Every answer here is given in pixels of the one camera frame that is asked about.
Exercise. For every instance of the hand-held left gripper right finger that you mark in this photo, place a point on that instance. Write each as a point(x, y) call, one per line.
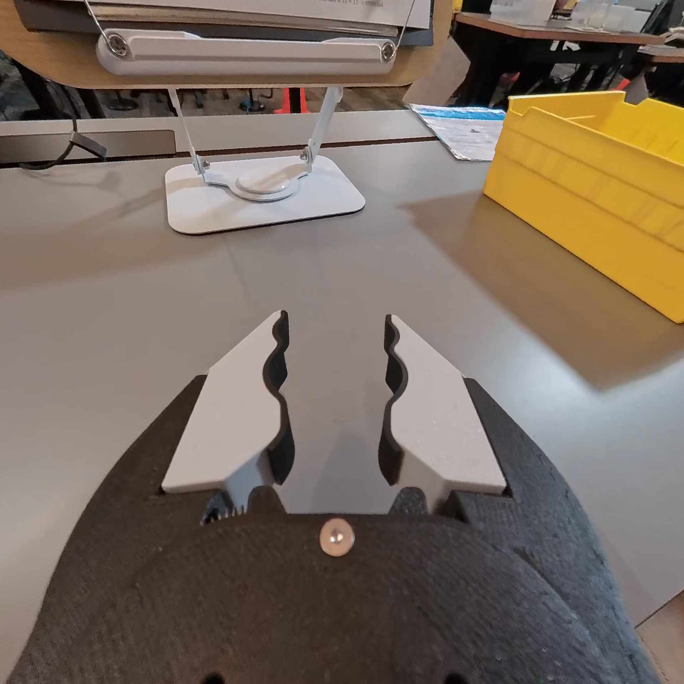
point(454, 427)

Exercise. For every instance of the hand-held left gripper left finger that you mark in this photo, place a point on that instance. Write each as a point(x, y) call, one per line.
point(224, 427)

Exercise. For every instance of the yellow storage bin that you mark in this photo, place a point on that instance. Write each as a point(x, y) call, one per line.
point(577, 213)

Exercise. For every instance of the grey desk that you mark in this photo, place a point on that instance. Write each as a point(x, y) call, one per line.
point(133, 320)

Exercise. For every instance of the black desk mat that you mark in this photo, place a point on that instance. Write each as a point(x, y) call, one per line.
point(133, 143)

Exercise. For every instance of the white document stand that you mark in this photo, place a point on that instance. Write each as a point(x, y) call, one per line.
point(256, 211)

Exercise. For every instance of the laminated instruction sheet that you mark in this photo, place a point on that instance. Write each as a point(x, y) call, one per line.
point(465, 133)

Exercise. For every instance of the beige sign board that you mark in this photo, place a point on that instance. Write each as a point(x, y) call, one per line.
point(449, 75)

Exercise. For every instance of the wooden stand board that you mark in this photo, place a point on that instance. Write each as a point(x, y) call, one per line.
point(53, 64)

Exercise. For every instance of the long wooden table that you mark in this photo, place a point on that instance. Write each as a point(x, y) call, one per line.
point(534, 26)

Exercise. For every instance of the instruction sheet on stand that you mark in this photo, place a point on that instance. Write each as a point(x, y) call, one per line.
point(267, 13)

